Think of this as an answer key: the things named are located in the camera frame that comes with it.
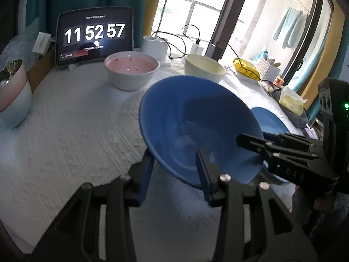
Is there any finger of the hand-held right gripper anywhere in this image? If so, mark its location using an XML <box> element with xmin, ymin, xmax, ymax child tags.
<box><xmin>262</xmin><ymin>132</ymin><xmax>325</xmax><ymax>156</ymax></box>
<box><xmin>236</xmin><ymin>133</ymin><xmax>339</xmax><ymax>189</ymax></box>

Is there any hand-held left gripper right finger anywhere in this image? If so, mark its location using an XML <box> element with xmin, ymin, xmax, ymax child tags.
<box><xmin>196</xmin><ymin>148</ymin><xmax>319</xmax><ymax>262</ymax></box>

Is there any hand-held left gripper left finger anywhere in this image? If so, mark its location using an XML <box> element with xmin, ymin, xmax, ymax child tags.
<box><xmin>30</xmin><ymin>153</ymin><xmax>156</xmax><ymax>262</ymax></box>

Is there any blue bowl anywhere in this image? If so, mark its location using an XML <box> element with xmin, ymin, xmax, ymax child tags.
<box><xmin>139</xmin><ymin>76</ymin><xmax>265</xmax><ymax>189</ymax></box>

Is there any person's right hand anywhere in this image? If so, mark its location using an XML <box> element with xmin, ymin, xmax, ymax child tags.
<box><xmin>313</xmin><ymin>194</ymin><xmax>337</xmax><ymax>211</ymax></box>

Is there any yellow tissue pack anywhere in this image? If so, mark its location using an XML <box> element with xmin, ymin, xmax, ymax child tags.
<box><xmin>279</xmin><ymin>87</ymin><xmax>308</xmax><ymax>117</ymax></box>

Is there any white woven basket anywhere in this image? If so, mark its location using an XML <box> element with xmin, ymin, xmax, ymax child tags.
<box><xmin>256</xmin><ymin>58</ymin><xmax>281</xmax><ymax>83</ymax></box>

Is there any yellow curtain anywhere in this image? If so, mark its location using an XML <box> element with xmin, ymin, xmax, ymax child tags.
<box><xmin>144</xmin><ymin>0</ymin><xmax>169</xmax><ymax>34</ymax></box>
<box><xmin>299</xmin><ymin>0</ymin><xmax>347</xmax><ymax>102</ymax></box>

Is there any white textured tablecloth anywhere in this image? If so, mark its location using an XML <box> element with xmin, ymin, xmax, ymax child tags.
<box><xmin>0</xmin><ymin>57</ymin><xmax>306</xmax><ymax>255</ymax></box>

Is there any yellow snack packet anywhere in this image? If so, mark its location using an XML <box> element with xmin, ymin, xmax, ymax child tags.
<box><xmin>233</xmin><ymin>57</ymin><xmax>261</xmax><ymax>81</ymax></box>

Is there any cream bowl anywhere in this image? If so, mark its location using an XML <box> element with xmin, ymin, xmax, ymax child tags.
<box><xmin>185</xmin><ymin>54</ymin><xmax>227</xmax><ymax>84</ymax></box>

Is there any pink speckled bowl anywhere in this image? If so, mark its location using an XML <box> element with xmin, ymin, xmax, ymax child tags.
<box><xmin>105</xmin><ymin>52</ymin><xmax>160</xmax><ymax>91</ymax></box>

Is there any hanging light blue towel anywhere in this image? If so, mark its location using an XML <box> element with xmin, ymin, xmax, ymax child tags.
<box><xmin>273</xmin><ymin>6</ymin><xmax>304</xmax><ymax>49</ymax></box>

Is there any black power adapter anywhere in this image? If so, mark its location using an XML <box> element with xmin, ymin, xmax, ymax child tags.
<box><xmin>204</xmin><ymin>42</ymin><xmax>226</xmax><ymax>61</ymax></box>

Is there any white power adapter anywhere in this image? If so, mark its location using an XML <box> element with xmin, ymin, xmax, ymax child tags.
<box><xmin>190</xmin><ymin>43</ymin><xmax>205</xmax><ymax>58</ymax></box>

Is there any brown cardboard box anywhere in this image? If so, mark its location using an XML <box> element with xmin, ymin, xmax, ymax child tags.
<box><xmin>27</xmin><ymin>50</ymin><xmax>55</xmax><ymax>92</ymax></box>

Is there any tablet showing clock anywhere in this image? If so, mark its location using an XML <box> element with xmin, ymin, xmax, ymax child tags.
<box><xmin>56</xmin><ymin>7</ymin><xmax>135</xmax><ymax>67</ymax></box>

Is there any steel bowl with pink shell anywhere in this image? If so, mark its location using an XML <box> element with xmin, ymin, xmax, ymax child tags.
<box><xmin>0</xmin><ymin>59</ymin><xmax>33</xmax><ymax>129</ymax></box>

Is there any small white box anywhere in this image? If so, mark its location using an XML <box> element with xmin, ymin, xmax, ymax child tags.
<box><xmin>32</xmin><ymin>32</ymin><xmax>52</xmax><ymax>55</ymax></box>

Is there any clear plastic bag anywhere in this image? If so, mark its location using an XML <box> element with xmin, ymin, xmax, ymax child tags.
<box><xmin>0</xmin><ymin>19</ymin><xmax>42</xmax><ymax>69</ymax></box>

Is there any black cable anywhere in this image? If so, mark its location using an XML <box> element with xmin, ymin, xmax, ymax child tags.
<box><xmin>151</xmin><ymin>24</ymin><xmax>201</xmax><ymax>59</ymax></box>
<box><xmin>217</xmin><ymin>39</ymin><xmax>282</xmax><ymax>90</ymax></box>

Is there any dark sliding door frame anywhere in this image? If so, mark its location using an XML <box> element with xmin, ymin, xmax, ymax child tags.
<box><xmin>161</xmin><ymin>0</ymin><xmax>336</xmax><ymax>93</ymax></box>

